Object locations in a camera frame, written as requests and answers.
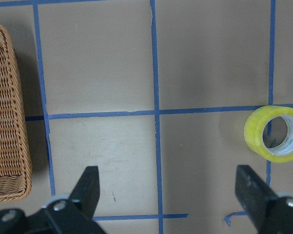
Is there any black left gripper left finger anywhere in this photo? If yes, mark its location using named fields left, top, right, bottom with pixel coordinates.
left=69, top=166, right=99, bottom=219

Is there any brown wicker basket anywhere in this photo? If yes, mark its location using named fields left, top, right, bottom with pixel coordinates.
left=0, top=24, right=32, bottom=203

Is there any yellow tape roll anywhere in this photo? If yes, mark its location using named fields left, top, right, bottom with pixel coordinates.
left=244, top=105, right=293, bottom=163

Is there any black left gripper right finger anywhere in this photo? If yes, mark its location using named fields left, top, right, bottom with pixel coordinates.
left=235, top=165, right=281, bottom=234

